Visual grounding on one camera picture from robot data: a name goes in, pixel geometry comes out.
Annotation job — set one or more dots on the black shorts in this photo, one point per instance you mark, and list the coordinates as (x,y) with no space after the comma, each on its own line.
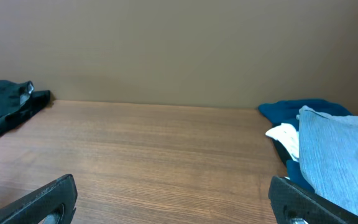
(18,103)

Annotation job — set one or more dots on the light blue denim jeans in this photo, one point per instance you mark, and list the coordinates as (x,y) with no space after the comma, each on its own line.
(329,156)

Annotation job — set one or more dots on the black garment under pile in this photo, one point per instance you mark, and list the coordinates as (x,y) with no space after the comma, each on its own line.
(282,152)

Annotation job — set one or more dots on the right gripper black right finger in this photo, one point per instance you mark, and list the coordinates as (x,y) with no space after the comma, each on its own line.
(292,204)

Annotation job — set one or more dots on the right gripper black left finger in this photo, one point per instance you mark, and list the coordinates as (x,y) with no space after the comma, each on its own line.
(52,203)

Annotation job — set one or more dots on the white garment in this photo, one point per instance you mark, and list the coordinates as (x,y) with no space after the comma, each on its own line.
(287,135)

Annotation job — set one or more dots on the blue garment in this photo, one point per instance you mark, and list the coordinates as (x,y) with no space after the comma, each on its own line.
(286,112)

